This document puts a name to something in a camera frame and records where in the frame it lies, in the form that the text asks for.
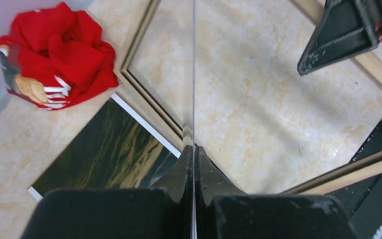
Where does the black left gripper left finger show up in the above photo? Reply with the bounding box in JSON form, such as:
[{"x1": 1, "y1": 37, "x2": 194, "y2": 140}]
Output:
[{"x1": 22, "y1": 146, "x2": 194, "y2": 239}]

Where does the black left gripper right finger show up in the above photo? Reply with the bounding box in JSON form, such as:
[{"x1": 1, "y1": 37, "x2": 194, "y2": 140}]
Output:
[{"x1": 194, "y1": 146, "x2": 358, "y2": 239}]

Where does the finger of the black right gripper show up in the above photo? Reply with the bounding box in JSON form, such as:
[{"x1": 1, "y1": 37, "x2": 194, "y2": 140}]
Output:
[{"x1": 297, "y1": 0, "x2": 379, "y2": 76}]

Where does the landscape photo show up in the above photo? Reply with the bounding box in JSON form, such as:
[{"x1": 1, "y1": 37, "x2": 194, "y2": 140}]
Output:
[{"x1": 28, "y1": 94, "x2": 181, "y2": 201}]

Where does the wooden picture frame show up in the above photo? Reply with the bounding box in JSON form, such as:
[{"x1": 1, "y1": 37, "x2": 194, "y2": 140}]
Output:
[{"x1": 124, "y1": 0, "x2": 382, "y2": 193}]

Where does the clear acrylic sheet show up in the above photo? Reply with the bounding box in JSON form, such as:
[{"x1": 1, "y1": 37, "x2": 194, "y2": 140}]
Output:
[{"x1": 128, "y1": 0, "x2": 382, "y2": 239}]

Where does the red crumpled cloth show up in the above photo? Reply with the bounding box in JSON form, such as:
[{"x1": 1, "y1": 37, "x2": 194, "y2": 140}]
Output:
[{"x1": 0, "y1": 2, "x2": 118, "y2": 111}]

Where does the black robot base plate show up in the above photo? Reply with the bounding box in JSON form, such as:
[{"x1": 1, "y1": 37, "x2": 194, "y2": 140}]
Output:
[{"x1": 329, "y1": 105, "x2": 382, "y2": 239}]

